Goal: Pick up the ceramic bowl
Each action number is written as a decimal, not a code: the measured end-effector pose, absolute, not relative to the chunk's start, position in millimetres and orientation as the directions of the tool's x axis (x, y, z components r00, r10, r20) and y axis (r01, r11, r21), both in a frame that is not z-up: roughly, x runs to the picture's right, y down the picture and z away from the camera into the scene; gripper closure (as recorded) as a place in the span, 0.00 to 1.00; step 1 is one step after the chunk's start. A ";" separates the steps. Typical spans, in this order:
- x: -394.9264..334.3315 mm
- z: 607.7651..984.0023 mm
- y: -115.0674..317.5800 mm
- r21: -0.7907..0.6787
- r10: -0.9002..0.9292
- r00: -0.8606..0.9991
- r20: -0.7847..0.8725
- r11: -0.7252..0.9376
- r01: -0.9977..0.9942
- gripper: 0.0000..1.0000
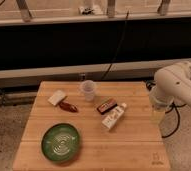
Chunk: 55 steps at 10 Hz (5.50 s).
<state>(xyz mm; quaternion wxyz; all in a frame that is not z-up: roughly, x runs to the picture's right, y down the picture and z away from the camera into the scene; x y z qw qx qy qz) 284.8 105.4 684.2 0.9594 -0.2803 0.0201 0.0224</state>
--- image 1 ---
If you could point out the dark red pepper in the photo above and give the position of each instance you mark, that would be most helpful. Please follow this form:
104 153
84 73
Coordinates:
68 107

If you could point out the white sponge block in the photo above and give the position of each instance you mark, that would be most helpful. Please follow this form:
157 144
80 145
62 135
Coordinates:
57 97

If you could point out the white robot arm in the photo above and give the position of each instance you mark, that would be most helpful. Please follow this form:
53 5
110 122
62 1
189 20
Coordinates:
171 82

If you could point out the dark chocolate bar box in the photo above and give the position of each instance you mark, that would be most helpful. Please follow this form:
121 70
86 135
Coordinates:
106 106

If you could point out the white tube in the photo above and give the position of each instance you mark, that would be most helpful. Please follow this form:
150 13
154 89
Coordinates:
111 119

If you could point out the green ceramic bowl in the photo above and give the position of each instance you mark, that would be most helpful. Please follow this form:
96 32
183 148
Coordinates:
60 143

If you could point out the clear plastic cup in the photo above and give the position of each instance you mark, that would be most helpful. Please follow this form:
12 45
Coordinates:
88 89

